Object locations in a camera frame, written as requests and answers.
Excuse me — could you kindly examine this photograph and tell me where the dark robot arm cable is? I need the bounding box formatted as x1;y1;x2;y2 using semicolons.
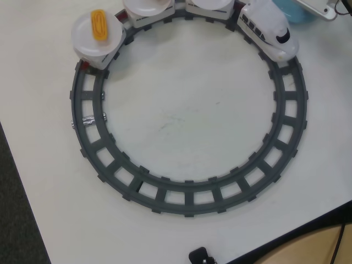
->
333;0;352;17

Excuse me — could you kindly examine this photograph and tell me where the blue round dish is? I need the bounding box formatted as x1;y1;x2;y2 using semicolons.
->
272;0;317;23

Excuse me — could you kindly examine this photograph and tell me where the white Shinkansen toy locomotive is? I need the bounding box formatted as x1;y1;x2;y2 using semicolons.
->
236;0;300;63

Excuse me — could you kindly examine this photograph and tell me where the yellow egg sushi piece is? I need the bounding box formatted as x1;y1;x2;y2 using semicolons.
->
90;9;108;42

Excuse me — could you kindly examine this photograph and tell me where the thin black cable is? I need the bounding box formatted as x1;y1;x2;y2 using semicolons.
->
339;224;348;264

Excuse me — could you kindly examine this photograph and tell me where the grey circular toy train track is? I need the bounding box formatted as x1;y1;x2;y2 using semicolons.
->
68;0;309;218

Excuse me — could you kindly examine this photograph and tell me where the silver foil tape strip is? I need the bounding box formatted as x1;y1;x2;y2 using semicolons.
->
70;111;108;129

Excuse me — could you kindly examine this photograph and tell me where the black plastic device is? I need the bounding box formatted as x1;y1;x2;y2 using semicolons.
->
189;246;218;264

